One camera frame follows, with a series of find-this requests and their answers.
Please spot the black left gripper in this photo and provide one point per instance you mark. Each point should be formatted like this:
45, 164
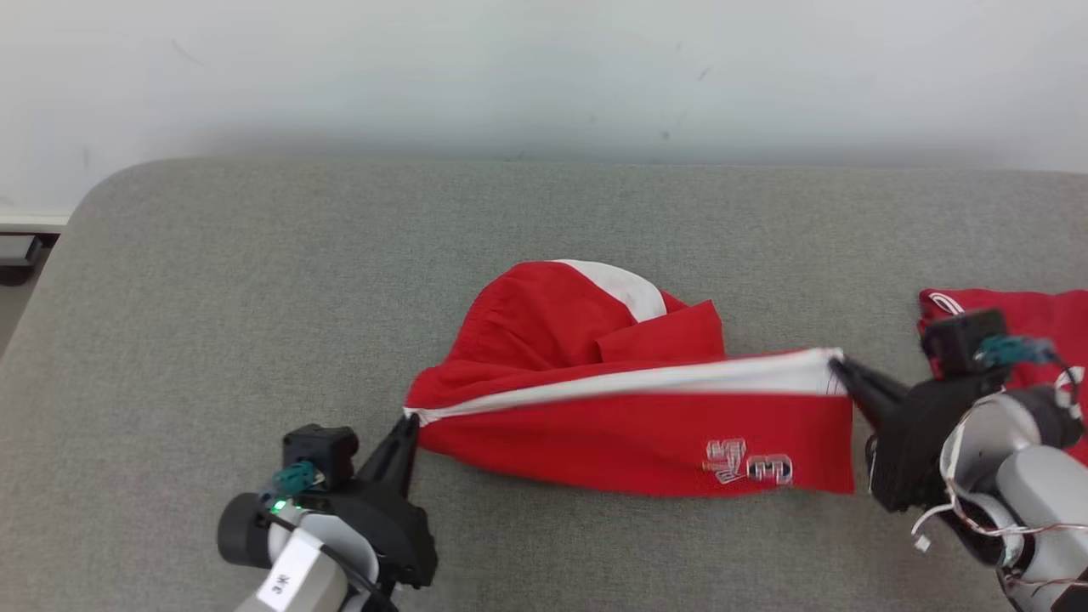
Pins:
387, 535

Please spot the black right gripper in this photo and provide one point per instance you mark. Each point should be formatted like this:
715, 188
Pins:
909, 450

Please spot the red basketball jersey white sleeves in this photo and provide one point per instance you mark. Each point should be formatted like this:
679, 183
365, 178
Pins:
1045, 319

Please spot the red basketball shorts white stripe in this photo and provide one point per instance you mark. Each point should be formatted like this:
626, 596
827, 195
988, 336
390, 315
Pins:
595, 442

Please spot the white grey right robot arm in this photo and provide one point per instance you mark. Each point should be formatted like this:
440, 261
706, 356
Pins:
1037, 493

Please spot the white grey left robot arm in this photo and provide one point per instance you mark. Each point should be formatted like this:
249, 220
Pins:
246, 535

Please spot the grey fabric sofa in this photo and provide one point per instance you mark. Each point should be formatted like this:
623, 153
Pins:
255, 297

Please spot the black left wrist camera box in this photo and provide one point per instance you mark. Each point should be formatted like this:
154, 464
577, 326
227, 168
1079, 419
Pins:
321, 450

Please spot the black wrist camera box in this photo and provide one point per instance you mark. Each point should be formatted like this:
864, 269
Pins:
960, 340
321, 450

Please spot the teal left camera connector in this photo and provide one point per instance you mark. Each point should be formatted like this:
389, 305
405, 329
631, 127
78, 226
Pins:
297, 478

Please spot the teal camera connector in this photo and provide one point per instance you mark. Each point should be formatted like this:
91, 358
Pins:
297, 478
1016, 350

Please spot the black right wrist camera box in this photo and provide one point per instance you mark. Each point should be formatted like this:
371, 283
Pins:
960, 340

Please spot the teal right camera connector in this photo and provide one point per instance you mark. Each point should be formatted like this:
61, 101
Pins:
1016, 350

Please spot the white wall baseboard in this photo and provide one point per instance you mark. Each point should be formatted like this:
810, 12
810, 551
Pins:
30, 223

